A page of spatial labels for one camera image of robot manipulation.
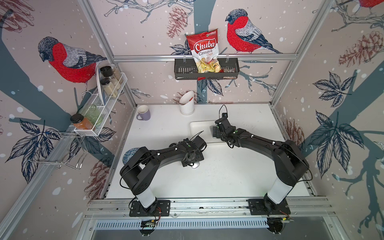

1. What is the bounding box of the silver mouse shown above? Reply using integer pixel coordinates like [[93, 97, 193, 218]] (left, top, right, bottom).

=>
[[191, 162, 200, 169]]

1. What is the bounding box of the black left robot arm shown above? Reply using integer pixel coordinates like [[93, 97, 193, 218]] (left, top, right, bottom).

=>
[[120, 136, 207, 212]]

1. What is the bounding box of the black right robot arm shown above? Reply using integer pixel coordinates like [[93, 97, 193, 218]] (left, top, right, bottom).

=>
[[215, 117, 310, 212]]

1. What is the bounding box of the white storage tray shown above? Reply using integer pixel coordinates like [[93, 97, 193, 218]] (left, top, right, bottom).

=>
[[190, 121, 225, 144]]

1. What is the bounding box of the white slanted utensil holder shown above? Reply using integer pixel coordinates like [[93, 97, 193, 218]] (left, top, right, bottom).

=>
[[179, 91, 195, 115]]

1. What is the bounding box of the purple ceramic mug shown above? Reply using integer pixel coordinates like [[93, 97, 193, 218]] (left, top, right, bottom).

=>
[[136, 105, 151, 121]]

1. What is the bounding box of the blue patterned bowl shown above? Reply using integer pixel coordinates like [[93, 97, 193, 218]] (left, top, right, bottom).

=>
[[122, 148, 139, 165]]

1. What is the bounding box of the red Chuba chips bag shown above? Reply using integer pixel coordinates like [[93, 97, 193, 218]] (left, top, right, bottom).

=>
[[187, 29, 222, 74]]

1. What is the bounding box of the black lid spice jar front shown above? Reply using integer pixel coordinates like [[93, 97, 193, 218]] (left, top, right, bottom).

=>
[[100, 78, 118, 98]]

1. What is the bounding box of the black lid spice jar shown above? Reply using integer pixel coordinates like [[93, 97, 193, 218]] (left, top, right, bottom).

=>
[[100, 78, 118, 98], [100, 66, 121, 90]]

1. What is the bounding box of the green glass bowl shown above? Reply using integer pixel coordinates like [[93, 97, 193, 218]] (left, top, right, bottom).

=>
[[79, 104, 103, 126]]

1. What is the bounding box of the orange sauce jar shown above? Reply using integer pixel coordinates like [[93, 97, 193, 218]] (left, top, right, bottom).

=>
[[70, 113, 94, 130]]

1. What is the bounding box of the black lid spice jar back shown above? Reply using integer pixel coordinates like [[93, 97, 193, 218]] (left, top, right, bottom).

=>
[[100, 66, 121, 90]]

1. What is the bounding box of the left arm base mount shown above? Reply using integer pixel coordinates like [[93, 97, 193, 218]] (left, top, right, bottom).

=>
[[129, 200, 171, 217]]

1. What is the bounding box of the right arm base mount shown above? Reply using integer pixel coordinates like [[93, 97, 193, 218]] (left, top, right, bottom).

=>
[[247, 198, 291, 216]]

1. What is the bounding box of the black wall basket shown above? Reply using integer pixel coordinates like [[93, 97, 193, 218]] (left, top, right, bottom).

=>
[[174, 58, 240, 80]]

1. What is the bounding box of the white wire wall shelf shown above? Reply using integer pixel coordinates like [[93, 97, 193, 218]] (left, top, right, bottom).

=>
[[75, 72, 128, 137]]

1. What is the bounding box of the chrome wire rack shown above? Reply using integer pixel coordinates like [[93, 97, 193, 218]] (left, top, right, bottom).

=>
[[28, 132, 89, 170]]

